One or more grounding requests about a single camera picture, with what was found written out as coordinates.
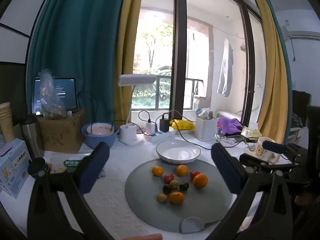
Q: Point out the purple cloth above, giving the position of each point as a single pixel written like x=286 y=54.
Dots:
x=230 y=125

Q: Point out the yellow curtain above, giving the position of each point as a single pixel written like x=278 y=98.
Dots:
x=127 y=50
x=271 y=75

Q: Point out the white blue bottle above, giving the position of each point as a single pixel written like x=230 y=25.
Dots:
x=200 y=112

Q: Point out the steel thermos flask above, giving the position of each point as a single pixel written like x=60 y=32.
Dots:
x=30 y=137

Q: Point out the yellow plastic bag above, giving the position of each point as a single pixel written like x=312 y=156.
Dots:
x=182 y=124

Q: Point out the white bear mug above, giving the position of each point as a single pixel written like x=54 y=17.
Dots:
x=265 y=153

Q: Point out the teal curtain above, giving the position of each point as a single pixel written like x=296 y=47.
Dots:
x=82 y=42

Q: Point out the white round plate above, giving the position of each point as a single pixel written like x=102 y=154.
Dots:
x=178 y=151

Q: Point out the dark window frame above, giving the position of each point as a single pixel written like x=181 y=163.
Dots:
x=178 y=45

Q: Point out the white air conditioner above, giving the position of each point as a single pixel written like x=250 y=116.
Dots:
x=303 y=35

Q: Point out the round grey mat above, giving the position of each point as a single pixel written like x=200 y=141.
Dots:
x=147 y=200

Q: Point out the clear plastic bag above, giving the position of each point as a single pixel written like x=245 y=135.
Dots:
x=50 y=97

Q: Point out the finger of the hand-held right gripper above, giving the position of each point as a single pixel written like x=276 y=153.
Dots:
x=273 y=146
x=260 y=160

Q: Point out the white charger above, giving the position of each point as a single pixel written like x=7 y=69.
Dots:
x=151 y=127

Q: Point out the dark purple round fruit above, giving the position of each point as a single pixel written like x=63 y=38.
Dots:
x=184 y=186
x=167 y=189

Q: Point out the red round fruit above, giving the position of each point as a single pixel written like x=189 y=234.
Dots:
x=169 y=178
x=194 y=173

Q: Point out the black charger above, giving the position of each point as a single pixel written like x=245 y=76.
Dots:
x=164 y=123

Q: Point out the white power strip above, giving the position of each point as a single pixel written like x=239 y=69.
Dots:
x=162 y=135

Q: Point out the tablet screen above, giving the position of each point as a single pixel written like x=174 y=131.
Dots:
x=67 y=93

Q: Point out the hanging grey garment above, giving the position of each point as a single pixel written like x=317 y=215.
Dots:
x=225 y=70

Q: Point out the yellow-green kiwi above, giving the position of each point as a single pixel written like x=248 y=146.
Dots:
x=162 y=198
x=174 y=183

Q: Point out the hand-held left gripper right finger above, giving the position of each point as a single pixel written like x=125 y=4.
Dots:
x=228 y=170

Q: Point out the orange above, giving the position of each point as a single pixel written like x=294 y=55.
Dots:
x=177 y=197
x=181 y=170
x=157 y=171
x=200 y=181

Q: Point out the white perforated basket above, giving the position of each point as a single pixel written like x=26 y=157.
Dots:
x=205 y=128

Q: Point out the person's left hand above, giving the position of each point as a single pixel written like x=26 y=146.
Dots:
x=145 y=237

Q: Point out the brown cap bottle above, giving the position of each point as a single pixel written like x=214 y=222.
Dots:
x=210 y=115

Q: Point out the blue plastic bowl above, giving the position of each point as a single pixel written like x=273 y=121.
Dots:
x=100 y=141

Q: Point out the white desk lamp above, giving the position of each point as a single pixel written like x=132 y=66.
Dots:
x=131 y=130

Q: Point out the yellow tissue pack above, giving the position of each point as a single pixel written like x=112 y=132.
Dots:
x=251 y=131

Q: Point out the green label leaflet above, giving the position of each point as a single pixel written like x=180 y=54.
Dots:
x=65 y=165

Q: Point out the stack of paper cups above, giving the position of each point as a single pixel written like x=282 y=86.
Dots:
x=6 y=122

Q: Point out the grey spoon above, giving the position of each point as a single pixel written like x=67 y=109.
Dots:
x=192 y=225

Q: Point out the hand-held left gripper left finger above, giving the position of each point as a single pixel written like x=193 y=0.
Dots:
x=94 y=168

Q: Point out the light blue tissue box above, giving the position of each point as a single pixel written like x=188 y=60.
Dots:
x=12 y=170

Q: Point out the brown cardboard box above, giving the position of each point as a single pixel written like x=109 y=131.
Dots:
x=61 y=132

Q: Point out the pink white bowl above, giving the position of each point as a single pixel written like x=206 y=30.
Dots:
x=100 y=129

